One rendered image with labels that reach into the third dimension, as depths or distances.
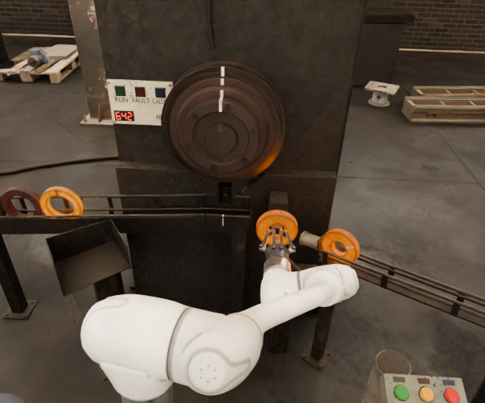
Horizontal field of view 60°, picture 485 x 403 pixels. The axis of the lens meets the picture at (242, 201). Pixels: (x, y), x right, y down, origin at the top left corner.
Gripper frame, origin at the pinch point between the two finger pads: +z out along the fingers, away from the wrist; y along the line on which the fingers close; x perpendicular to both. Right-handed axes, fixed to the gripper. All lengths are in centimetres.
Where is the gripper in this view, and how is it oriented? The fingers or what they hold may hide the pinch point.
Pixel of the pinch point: (276, 225)
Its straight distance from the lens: 154.4
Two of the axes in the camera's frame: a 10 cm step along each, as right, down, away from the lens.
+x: 0.2, -8.0, -6.0
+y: 10.0, 0.6, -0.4
